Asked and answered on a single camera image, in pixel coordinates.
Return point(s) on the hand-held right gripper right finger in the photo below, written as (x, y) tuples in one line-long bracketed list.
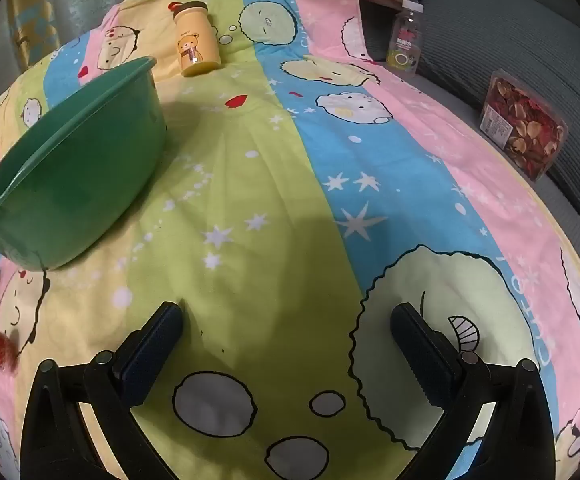
[(420, 355)]

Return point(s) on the grey ribbed sofa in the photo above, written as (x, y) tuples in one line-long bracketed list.
[(495, 25)]

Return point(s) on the clear plastic drink bottle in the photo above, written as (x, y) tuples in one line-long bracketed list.
[(406, 40)]

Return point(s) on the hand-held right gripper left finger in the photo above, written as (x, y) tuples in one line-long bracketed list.
[(152, 355)]

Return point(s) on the green plastic basin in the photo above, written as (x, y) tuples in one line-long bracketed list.
[(69, 175)]

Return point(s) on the clear box of dried petals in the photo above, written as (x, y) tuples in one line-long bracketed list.
[(520, 120)]

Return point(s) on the yellow bear-print bottle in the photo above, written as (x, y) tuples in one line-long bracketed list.
[(192, 45)]

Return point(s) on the cartoon printed blanket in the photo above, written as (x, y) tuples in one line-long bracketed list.
[(280, 185)]

